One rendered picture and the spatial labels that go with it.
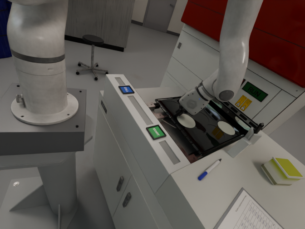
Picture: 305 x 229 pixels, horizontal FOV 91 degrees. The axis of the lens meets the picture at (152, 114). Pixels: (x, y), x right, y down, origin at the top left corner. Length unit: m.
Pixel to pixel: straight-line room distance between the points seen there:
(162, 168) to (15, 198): 1.19
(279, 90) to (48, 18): 0.91
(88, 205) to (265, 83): 1.38
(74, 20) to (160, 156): 3.46
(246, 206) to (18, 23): 0.74
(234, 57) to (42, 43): 0.52
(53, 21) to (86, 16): 3.17
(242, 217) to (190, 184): 0.15
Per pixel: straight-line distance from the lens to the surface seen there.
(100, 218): 1.38
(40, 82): 0.52
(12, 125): 0.59
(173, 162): 0.50
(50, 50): 0.48
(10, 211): 1.47
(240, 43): 0.57
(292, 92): 0.90
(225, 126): 0.92
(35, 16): 0.52
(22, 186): 1.52
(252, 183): 0.63
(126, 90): 0.69
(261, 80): 0.93
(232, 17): 0.56
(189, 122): 0.77
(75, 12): 3.69
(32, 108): 0.59
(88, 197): 1.42
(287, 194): 0.73
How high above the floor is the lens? 1.34
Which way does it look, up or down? 38 degrees down
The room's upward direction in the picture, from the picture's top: 22 degrees clockwise
